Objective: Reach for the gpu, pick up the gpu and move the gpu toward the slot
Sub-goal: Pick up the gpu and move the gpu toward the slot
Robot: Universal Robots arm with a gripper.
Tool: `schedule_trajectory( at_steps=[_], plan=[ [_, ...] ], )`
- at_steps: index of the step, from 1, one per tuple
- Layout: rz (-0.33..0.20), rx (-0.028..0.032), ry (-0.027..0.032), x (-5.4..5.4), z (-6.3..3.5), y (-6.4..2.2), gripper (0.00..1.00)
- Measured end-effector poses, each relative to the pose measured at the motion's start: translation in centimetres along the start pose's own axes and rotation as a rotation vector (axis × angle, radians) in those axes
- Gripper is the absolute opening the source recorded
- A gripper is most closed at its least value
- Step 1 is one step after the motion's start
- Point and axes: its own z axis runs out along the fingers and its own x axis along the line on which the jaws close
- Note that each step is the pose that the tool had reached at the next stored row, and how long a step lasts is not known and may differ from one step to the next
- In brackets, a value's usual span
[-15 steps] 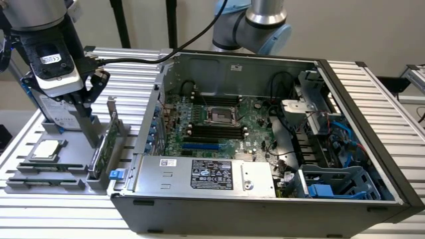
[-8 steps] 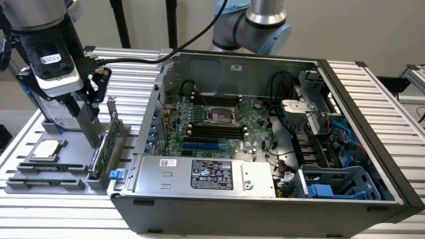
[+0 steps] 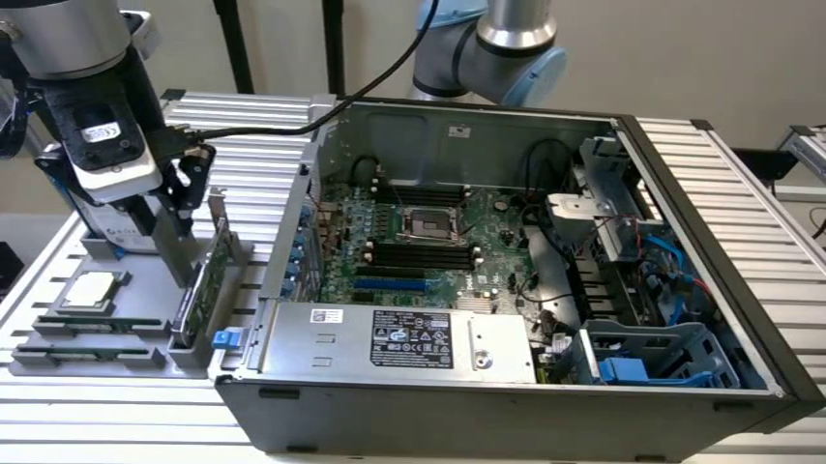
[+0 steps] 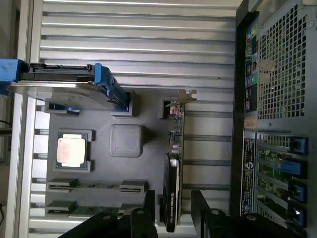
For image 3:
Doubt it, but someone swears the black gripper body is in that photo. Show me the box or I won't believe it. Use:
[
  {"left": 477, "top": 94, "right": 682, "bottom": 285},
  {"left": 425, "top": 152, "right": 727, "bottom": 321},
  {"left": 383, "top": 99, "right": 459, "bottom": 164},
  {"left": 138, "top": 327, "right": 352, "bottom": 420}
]
[{"left": 26, "top": 47, "right": 195, "bottom": 168}]

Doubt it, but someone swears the black expansion slot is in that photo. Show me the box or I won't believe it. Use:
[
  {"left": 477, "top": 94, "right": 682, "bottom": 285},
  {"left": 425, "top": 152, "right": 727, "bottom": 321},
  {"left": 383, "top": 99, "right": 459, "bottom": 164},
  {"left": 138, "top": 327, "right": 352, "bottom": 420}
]
[{"left": 352, "top": 268, "right": 427, "bottom": 281}]

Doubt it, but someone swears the blue expansion slot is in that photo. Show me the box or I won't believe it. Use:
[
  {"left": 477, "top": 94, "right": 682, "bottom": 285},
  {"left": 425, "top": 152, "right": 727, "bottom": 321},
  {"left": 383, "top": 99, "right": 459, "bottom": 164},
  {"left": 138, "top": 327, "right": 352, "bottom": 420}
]
[{"left": 351, "top": 277, "right": 429, "bottom": 295}]

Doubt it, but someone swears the black RAM slot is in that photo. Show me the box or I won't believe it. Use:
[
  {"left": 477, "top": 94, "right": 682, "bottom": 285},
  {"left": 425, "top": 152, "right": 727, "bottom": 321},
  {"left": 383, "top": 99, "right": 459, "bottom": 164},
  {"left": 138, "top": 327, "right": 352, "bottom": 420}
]
[
  {"left": 375, "top": 241, "right": 483, "bottom": 250},
  {"left": 375, "top": 253, "right": 483, "bottom": 263},
  {"left": 375, "top": 198, "right": 467, "bottom": 207},
  {"left": 375, "top": 260, "right": 483, "bottom": 271},
  {"left": 375, "top": 247, "right": 483, "bottom": 256}
]

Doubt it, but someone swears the green graphics card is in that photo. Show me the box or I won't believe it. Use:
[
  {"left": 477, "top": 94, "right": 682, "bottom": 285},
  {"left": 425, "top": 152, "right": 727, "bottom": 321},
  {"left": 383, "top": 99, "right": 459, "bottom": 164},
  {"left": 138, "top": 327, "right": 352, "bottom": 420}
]
[{"left": 168, "top": 187, "right": 248, "bottom": 350}]

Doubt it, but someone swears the silver hard disk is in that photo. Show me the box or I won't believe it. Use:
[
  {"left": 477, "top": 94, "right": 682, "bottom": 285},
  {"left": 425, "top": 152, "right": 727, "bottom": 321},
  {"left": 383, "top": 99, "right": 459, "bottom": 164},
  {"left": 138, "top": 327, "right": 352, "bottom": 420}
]
[{"left": 71, "top": 190, "right": 164, "bottom": 256}]

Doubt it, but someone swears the grey parts rack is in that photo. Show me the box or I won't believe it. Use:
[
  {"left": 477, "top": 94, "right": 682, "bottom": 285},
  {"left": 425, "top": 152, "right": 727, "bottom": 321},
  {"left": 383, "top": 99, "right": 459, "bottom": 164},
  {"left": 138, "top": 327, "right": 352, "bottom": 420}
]
[{"left": 11, "top": 230, "right": 260, "bottom": 384}]

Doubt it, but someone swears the silver CPU chip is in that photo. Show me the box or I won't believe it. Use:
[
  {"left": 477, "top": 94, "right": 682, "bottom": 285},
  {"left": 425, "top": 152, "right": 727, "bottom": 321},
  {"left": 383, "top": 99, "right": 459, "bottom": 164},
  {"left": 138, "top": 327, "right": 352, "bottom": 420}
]
[{"left": 55, "top": 271, "right": 135, "bottom": 315}]

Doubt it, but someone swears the black tripod pole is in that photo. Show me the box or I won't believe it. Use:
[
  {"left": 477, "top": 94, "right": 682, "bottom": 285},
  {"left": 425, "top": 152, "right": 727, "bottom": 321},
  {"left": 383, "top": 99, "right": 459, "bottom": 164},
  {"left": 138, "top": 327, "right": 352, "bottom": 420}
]
[
  {"left": 320, "top": 0, "right": 351, "bottom": 95},
  {"left": 216, "top": 0, "right": 256, "bottom": 95}
]

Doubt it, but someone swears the silver power supply unit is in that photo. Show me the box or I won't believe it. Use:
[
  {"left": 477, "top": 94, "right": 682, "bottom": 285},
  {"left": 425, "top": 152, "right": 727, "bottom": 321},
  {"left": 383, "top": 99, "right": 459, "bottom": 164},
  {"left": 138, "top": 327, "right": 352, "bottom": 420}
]
[{"left": 259, "top": 301, "right": 541, "bottom": 386}]

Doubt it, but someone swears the metal CPU socket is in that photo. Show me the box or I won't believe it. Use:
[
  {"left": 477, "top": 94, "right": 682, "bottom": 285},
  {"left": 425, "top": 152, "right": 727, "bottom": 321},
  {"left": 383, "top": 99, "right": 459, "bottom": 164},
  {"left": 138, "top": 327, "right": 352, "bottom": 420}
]
[{"left": 395, "top": 204, "right": 471, "bottom": 244}]

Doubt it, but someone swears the silver chipset heatsink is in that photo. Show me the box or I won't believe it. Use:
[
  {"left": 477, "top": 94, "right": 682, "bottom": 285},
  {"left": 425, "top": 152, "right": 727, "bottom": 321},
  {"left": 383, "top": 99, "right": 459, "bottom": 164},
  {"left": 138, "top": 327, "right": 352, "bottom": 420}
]
[{"left": 459, "top": 295, "right": 519, "bottom": 314}]

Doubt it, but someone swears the green motherboard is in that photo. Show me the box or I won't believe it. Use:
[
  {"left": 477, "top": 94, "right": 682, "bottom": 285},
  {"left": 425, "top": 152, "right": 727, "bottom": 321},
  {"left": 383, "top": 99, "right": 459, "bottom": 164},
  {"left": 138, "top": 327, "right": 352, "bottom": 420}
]
[{"left": 315, "top": 182, "right": 582, "bottom": 339}]

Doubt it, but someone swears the black open PC case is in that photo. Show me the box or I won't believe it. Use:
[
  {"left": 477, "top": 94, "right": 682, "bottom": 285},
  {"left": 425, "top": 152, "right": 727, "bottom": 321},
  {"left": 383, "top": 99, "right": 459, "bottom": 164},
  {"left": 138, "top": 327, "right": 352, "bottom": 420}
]
[{"left": 212, "top": 95, "right": 826, "bottom": 456}]

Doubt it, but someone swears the silver metal disk bay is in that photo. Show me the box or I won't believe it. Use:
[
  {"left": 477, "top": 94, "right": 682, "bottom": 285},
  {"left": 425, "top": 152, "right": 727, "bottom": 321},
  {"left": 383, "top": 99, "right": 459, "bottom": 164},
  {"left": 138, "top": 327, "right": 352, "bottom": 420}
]
[{"left": 545, "top": 136, "right": 667, "bottom": 263}]

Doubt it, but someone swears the grey disk bay blue latch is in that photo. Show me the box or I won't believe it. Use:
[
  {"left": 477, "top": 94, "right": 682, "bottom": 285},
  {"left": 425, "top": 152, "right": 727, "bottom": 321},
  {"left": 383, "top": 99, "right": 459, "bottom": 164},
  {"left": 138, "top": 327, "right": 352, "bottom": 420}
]
[{"left": 571, "top": 320, "right": 741, "bottom": 389}]

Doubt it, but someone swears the black looped wrist cable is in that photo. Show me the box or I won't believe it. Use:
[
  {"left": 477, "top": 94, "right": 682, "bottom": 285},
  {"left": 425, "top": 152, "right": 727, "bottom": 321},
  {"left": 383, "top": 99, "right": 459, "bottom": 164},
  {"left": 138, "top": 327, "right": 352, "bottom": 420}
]
[{"left": 0, "top": 72, "right": 40, "bottom": 161}]

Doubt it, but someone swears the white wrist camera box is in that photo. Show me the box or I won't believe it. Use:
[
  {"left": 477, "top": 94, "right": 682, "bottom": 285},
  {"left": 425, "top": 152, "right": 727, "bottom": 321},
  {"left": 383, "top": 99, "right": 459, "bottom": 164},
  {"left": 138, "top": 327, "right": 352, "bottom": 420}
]
[{"left": 67, "top": 99, "right": 164, "bottom": 203}]

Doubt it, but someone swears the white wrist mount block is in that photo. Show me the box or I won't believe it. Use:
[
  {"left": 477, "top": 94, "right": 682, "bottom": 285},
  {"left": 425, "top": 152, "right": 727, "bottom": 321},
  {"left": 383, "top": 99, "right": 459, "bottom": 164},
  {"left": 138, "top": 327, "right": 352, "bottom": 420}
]
[{"left": 124, "top": 12, "right": 162, "bottom": 58}]

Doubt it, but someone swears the black short power wire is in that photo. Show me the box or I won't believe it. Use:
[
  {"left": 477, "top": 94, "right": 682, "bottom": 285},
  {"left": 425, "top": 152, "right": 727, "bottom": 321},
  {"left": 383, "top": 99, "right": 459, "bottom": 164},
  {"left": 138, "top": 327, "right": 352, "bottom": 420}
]
[{"left": 351, "top": 155, "right": 383, "bottom": 195}]

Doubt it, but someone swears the black camera cable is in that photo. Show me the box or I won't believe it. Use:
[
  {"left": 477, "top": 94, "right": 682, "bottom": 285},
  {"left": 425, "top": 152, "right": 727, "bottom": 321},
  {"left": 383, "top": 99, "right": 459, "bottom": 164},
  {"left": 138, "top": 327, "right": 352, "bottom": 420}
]
[{"left": 154, "top": 0, "right": 449, "bottom": 156}]

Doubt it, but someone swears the black looped power wire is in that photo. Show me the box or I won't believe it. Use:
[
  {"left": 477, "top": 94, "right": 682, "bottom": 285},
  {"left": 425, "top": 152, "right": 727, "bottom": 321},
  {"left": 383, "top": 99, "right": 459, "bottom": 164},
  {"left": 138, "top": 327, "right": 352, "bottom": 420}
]
[{"left": 525, "top": 138, "right": 574, "bottom": 195}]

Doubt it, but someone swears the blue data wire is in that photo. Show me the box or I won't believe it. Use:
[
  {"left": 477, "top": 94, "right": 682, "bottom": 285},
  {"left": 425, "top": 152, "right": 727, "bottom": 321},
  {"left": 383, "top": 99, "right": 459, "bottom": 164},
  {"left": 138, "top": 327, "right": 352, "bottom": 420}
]
[{"left": 635, "top": 235, "right": 687, "bottom": 331}]

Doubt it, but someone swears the red data wire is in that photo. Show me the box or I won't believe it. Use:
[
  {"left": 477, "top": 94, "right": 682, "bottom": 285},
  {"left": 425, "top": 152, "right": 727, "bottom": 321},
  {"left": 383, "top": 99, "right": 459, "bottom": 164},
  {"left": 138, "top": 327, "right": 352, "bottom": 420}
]
[{"left": 635, "top": 219, "right": 715, "bottom": 304}]

